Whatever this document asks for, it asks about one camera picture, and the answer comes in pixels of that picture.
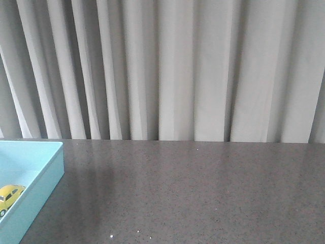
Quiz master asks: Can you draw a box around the yellow toy beetle car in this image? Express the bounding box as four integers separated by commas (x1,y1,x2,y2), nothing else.
0,185,26,218

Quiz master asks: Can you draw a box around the light blue box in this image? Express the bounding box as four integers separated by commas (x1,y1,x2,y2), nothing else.
1,140,64,243

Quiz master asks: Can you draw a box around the grey pleated curtain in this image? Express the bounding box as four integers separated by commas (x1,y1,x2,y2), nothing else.
1,1,324,143

